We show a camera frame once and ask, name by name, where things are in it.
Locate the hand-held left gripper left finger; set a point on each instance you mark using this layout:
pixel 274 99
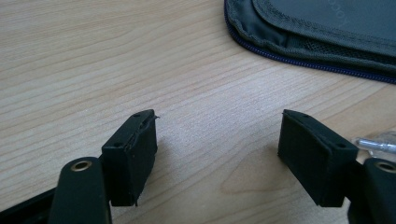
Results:
pixel 129 161

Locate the grey zippered fabric pouch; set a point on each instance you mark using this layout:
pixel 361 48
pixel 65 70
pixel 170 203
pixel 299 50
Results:
pixel 314 34

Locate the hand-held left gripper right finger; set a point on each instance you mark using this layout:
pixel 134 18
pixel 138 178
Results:
pixel 314 155

